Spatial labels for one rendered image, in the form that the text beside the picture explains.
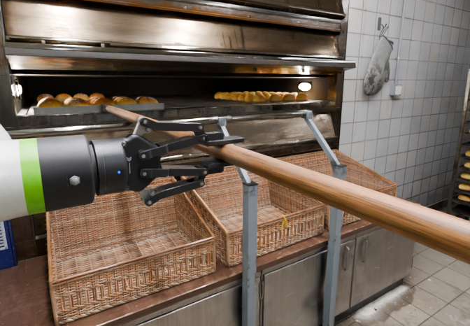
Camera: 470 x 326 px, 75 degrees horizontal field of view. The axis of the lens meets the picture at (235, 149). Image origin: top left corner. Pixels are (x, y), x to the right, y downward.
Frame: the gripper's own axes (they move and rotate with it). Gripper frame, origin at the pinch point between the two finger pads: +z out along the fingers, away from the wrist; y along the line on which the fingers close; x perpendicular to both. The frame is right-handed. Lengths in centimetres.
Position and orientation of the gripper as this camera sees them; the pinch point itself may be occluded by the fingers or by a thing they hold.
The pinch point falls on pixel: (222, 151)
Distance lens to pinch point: 52.1
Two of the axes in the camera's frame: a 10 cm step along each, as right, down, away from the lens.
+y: 0.0, 9.8, 2.1
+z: 8.4, -1.1, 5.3
